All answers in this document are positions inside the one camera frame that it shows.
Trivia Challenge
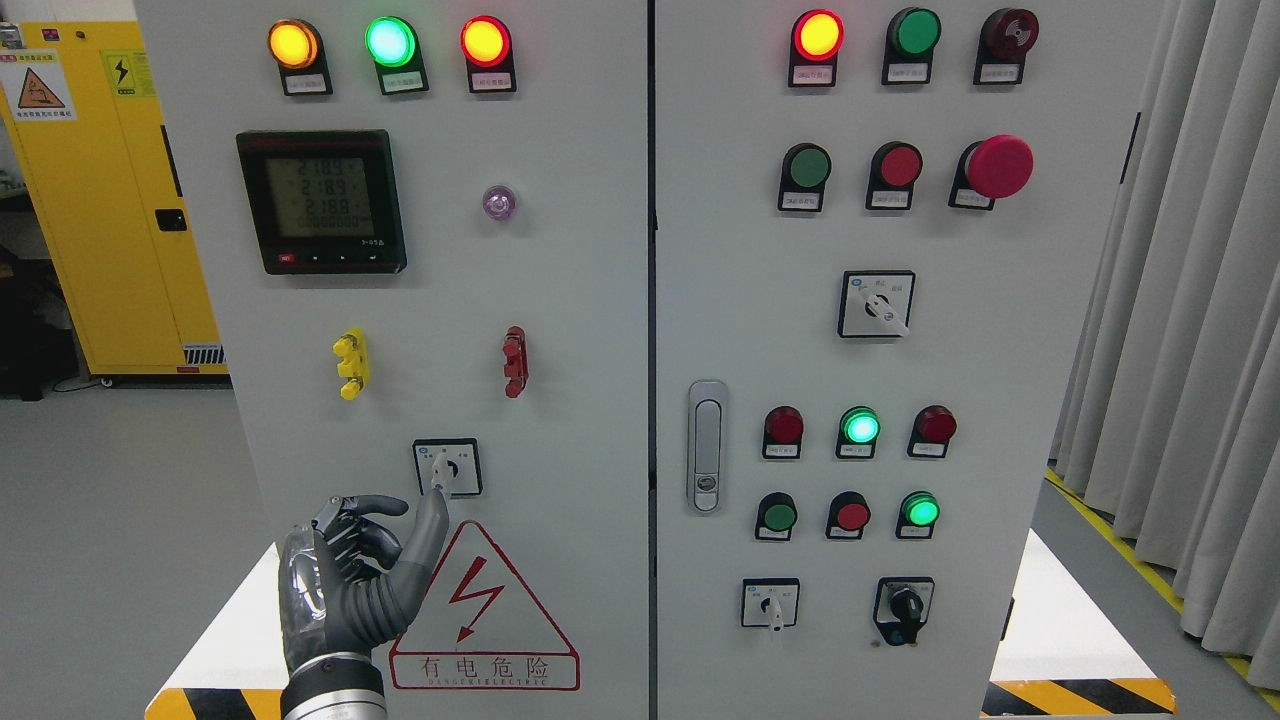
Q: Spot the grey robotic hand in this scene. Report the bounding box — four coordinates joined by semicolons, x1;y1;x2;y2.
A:
279;488;451;675

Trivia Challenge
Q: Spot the green push button upper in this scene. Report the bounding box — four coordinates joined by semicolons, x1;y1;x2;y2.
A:
776;142;832;213

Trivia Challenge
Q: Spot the green indicator top right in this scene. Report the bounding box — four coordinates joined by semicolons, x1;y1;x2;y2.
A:
881;6;942;86

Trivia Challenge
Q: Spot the red terminal connector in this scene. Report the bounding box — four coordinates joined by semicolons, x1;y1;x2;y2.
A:
502;325;530;398

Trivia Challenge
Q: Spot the red push button upper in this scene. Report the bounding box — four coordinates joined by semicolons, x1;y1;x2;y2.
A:
864;141;923;211

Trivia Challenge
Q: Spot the yellow safety storage cabinet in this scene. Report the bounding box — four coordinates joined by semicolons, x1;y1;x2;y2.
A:
3;20;228;378

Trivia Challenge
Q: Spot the black knob selector switch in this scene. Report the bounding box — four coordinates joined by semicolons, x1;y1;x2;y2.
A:
873;577;934;647

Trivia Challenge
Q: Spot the red-orange indicator door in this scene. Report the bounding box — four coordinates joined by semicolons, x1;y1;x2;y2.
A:
787;8;845;88
460;15;517;94

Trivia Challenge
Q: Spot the red push button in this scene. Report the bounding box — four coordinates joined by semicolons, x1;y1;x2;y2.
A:
826;491;870;541
864;141;923;211

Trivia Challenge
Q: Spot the grey electrical control cabinet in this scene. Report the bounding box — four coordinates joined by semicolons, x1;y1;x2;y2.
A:
134;1;1171;719

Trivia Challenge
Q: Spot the dark red buzzer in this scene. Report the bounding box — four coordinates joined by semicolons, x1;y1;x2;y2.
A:
972;6;1041;86

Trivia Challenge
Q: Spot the yellow terminal connector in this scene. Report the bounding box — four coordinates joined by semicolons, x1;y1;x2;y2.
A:
332;327;370;401

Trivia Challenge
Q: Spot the white rotary light switch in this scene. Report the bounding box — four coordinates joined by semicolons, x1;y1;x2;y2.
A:
412;438;484;498

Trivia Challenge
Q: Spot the white rotary selector lower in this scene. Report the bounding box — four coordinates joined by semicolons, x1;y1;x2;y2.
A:
740;577;801;632

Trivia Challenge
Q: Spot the dark red indicator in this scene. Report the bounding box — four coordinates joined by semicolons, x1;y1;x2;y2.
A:
762;406;805;460
908;405;957;459

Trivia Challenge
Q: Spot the red-orange indicator right door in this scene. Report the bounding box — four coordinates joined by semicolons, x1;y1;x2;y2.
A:
787;8;845;88

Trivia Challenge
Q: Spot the small clear lamp bulb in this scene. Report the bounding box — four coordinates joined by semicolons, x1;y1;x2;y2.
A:
483;184;518;222

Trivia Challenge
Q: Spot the green lit push button lower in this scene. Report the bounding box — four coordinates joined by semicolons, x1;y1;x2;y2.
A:
895;489;941;541

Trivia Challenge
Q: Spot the dark red indicator right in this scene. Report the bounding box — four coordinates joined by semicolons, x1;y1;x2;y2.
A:
908;405;957;459

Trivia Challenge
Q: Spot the grey curtain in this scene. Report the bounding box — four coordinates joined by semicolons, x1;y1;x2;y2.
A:
1053;1;1279;691

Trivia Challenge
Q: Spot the black digital power meter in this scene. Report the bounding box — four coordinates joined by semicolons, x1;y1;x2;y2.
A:
236;129;407;275

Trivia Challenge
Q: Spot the red emergency stop mushroom button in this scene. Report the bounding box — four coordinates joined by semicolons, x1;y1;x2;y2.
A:
948;135;1036;211

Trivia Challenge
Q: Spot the red electric danger sticker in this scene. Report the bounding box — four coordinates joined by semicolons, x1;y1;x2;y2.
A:
389;521;581;691

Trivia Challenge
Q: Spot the green lit indicator top left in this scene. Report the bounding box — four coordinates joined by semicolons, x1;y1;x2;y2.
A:
364;15;430;96

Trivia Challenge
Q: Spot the dark red indicator left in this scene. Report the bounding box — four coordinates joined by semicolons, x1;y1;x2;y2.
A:
762;406;805;460

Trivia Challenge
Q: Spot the red push button lower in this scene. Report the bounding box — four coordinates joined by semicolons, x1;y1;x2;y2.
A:
826;491;870;541

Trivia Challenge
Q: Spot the white rotary selector upper right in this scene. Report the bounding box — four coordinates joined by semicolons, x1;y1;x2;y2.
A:
837;270;916;342

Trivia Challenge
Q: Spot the red-orange indicator left door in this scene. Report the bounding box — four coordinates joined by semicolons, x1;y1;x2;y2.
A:
460;15;517;94

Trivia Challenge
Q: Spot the white rotary selector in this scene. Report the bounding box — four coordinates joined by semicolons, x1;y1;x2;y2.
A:
837;270;916;342
740;577;801;632

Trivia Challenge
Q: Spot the amber indicator light top left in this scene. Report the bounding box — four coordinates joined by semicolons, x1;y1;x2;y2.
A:
268;18;333;96

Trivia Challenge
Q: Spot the green lit indicator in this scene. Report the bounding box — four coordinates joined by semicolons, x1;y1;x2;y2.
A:
835;405;881;460
364;15;430;96

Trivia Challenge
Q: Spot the grey cabinet door handle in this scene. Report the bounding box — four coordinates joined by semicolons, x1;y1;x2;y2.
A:
686;379;728;514

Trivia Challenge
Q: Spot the green lit indicator middle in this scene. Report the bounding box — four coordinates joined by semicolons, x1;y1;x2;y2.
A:
835;405;881;460

